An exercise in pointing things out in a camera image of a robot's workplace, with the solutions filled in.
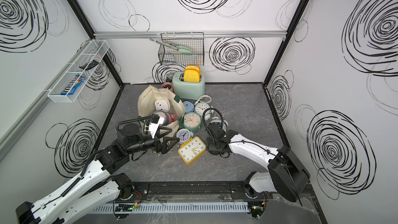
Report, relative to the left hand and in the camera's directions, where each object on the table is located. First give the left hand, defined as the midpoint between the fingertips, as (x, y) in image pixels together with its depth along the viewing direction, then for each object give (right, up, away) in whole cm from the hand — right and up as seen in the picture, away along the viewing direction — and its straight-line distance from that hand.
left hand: (174, 135), depth 67 cm
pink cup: (-11, +25, +38) cm, 47 cm away
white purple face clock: (+2, -5, +23) cm, 24 cm away
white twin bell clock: (+11, +10, +35) cm, 38 cm away
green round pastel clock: (+5, +2, +27) cm, 27 cm away
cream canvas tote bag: (-20, +13, +22) cm, 33 cm away
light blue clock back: (+3, +11, +36) cm, 37 cm away
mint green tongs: (-1, +46, +26) cm, 53 cm away
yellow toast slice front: (+6, +31, +32) cm, 45 cm away
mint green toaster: (+3, +21, +35) cm, 41 cm away
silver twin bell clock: (+21, +3, +28) cm, 35 cm away
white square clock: (-13, +12, +29) cm, 34 cm away
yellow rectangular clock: (+6, -12, +18) cm, 22 cm away
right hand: (+19, -10, +18) cm, 28 cm away
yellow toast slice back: (+6, +37, +33) cm, 50 cm away
